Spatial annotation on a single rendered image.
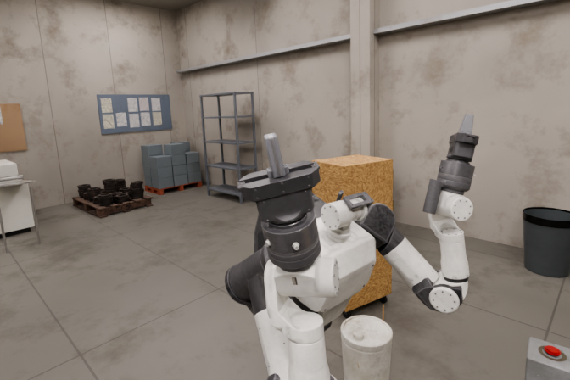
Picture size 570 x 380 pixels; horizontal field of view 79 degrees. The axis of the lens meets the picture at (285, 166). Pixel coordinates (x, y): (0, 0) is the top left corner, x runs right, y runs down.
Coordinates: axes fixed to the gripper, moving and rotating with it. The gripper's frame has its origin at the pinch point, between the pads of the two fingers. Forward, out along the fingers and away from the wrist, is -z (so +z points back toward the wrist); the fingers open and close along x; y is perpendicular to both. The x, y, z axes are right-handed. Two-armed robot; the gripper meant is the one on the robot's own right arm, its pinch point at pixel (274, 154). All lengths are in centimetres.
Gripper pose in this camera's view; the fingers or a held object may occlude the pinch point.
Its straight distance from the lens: 51.0
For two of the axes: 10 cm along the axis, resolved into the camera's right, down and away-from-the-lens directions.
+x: 9.7, -2.4, 0.9
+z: 1.8, 9.0, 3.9
